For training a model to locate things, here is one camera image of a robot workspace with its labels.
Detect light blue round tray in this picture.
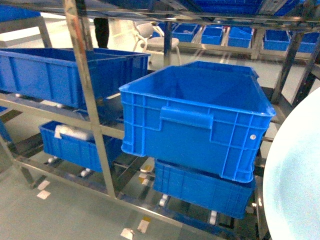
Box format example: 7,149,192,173
263,89,320,240

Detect large blue crate on shelf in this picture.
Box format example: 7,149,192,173
119,61,276,183

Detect blue crate left shelf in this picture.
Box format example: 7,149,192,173
0,48,150,109

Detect stainless steel shelf rack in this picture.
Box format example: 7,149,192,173
0,0,320,240

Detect blue crate lower left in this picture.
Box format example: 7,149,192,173
38,120,123,174

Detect white foam block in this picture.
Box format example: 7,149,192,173
54,124,94,141

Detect white stool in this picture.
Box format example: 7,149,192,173
133,22,165,64

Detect blue crate lower middle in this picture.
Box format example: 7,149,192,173
153,159,256,219

